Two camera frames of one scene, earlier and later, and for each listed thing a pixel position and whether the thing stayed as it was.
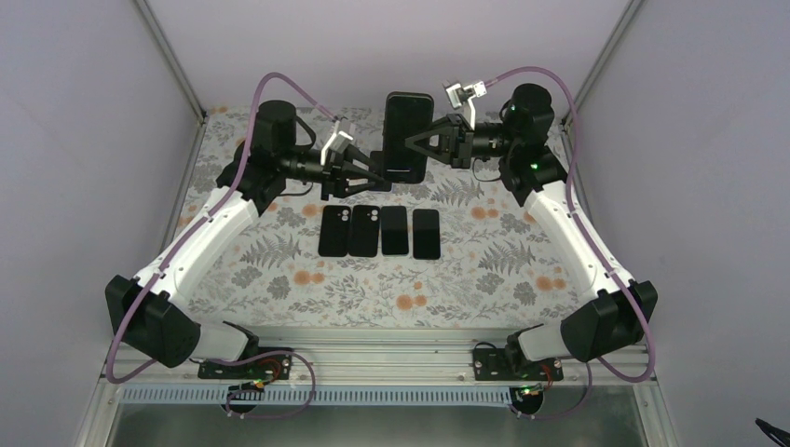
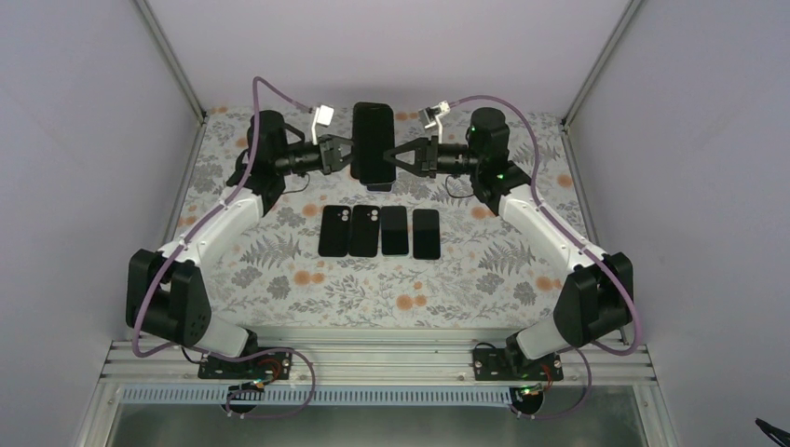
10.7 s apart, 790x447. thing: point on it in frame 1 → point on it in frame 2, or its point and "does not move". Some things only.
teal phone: (394, 230) does not move
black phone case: (334, 231) does not move
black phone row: (426, 234) does not move
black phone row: (405, 115) → (373, 135)
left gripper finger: (360, 158) → (342, 141)
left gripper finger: (381, 184) → (342, 163)
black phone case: (364, 232) does not move
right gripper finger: (442, 156) → (395, 161)
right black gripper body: (462, 142) → (430, 165)
